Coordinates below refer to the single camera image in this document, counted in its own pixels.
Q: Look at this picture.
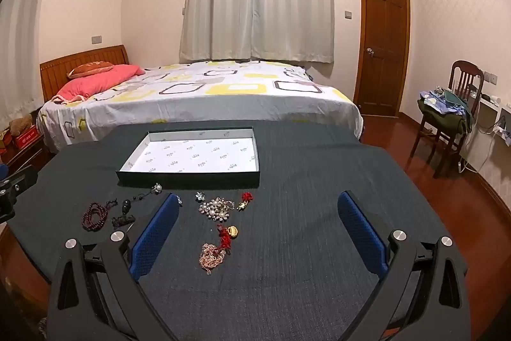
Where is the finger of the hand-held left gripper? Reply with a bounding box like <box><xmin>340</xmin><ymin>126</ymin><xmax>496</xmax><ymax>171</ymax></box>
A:
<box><xmin>0</xmin><ymin>166</ymin><xmax>39</xmax><ymax>203</ymax></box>
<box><xmin>0</xmin><ymin>197</ymin><xmax>17</xmax><ymax>224</ymax></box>

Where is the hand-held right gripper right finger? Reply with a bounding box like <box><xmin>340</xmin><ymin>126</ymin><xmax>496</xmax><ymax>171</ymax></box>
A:
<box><xmin>337</xmin><ymin>190</ymin><xmax>472</xmax><ymax>341</ymax></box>

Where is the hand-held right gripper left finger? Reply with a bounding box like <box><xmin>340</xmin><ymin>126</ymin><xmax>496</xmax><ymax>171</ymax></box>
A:
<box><xmin>47</xmin><ymin>192</ymin><xmax>180</xmax><ymax>341</ymax></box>

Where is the black pendant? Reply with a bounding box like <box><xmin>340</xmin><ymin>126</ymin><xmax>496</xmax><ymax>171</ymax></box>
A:
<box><xmin>110</xmin><ymin>195</ymin><xmax>158</xmax><ymax>229</ymax></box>

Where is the pink crystal chain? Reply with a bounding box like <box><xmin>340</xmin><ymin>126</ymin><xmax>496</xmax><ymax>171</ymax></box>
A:
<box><xmin>199</xmin><ymin>243</ymin><xmax>232</xmax><ymax>275</ymax></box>

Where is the dark red bead necklace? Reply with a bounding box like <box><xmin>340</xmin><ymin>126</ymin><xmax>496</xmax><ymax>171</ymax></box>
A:
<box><xmin>82</xmin><ymin>202</ymin><xmax>110</xmax><ymax>233</ymax></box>

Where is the pearl cluster brooch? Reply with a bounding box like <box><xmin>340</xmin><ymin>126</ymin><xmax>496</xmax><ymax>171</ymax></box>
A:
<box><xmin>198</xmin><ymin>196</ymin><xmax>236</xmax><ymax>222</ymax></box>

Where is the red knot gold ingot charm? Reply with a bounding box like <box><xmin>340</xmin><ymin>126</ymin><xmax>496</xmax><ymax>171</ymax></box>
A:
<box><xmin>216</xmin><ymin>223</ymin><xmax>241</xmax><ymax>256</ymax></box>

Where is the dark green shallow box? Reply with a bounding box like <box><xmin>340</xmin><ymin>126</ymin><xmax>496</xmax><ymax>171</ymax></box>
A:
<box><xmin>116</xmin><ymin>126</ymin><xmax>261</xmax><ymax>189</ymax></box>

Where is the wooden nightstand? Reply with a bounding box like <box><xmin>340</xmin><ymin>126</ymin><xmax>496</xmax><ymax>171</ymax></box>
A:
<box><xmin>0</xmin><ymin>131</ymin><xmax>53</xmax><ymax>176</ymax></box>

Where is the red box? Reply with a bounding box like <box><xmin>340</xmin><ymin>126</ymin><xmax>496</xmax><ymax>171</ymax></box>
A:
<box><xmin>12</xmin><ymin>125</ymin><xmax>41</xmax><ymax>150</ymax></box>

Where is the brown teddy bear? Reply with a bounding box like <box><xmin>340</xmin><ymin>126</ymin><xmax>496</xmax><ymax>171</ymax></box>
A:
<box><xmin>9</xmin><ymin>115</ymin><xmax>34</xmax><ymax>136</ymax></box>

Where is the dark grey tablecloth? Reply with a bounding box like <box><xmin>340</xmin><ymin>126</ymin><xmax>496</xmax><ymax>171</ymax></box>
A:
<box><xmin>7</xmin><ymin>120</ymin><xmax>469</xmax><ymax>341</ymax></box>

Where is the red knot gold bell charm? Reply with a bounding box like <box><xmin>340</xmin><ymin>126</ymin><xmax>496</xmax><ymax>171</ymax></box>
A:
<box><xmin>236</xmin><ymin>191</ymin><xmax>254</xmax><ymax>212</ymax></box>

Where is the wooden headboard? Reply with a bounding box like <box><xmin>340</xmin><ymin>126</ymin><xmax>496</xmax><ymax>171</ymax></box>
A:
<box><xmin>40</xmin><ymin>44</ymin><xmax>130</xmax><ymax>103</ymax></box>

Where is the pink pillow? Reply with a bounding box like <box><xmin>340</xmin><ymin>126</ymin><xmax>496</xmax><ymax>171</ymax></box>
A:
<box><xmin>51</xmin><ymin>65</ymin><xmax>145</xmax><ymax>103</ymax></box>

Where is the orange pillow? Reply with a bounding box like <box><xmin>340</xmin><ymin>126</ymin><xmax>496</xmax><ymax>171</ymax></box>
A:
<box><xmin>67</xmin><ymin>61</ymin><xmax>115</xmax><ymax>79</ymax></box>

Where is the pile of clothes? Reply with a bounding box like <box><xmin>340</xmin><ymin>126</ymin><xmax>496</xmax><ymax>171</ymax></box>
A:
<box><xmin>417</xmin><ymin>85</ymin><xmax>475</xmax><ymax>135</ymax></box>

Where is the bed with patterned sheet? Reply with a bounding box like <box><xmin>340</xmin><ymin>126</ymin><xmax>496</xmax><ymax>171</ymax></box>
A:
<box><xmin>36</xmin><ymin>60</ymin><xmax>365</xmax><ymax>145</ymax></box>

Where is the white desk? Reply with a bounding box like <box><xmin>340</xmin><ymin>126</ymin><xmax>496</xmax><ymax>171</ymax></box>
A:
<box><xmin>465</xmin><ymin>93</ymin><xmax>511</xmax><ymax>150</ymax></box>

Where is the wooden chair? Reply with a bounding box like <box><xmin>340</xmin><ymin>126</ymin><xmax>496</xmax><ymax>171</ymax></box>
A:
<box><xmin>410</xmin><ymin>60</ymin><xmax>485</xmax><ymax>179</ymax></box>

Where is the brown wooden door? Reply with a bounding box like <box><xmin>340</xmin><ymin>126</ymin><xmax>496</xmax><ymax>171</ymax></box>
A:
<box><xmin>355</xmin><ymin>0</ymin><xmax>411</xmax><ymax>118</ymax></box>

